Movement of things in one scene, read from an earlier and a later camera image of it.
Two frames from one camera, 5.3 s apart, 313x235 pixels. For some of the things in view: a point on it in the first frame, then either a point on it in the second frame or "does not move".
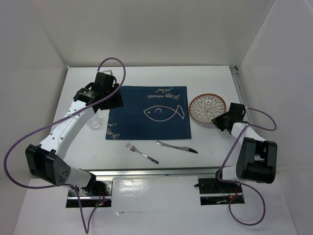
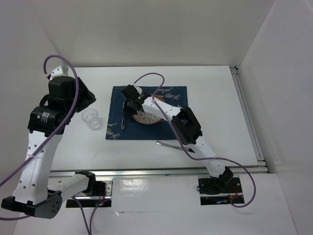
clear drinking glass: [95, 122] does not move
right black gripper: [217, 121] to [127, 111]
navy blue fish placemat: [150, 112] does not move
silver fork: [133, 149] to [123, 119]
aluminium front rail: [154, 172] does not move
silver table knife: [183, 148] does not move
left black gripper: [117, 102] to [87, 97]
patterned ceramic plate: [204, 107] to [145, 118]
